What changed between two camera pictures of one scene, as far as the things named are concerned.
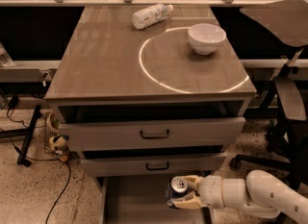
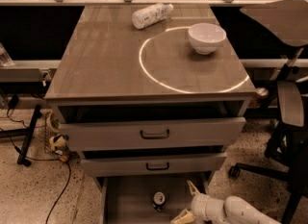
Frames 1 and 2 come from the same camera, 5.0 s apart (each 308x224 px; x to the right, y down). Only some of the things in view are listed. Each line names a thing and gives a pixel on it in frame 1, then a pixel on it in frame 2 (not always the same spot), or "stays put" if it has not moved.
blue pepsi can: x=176 y=188 -> x=159 y=199
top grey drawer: x=152 y=134 stays put
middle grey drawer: x=108 y=166 stays put
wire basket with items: x=55 y=142 stays put
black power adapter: x=13 y=102 stays put
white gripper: x=211 y=189 -> x=202 y=206
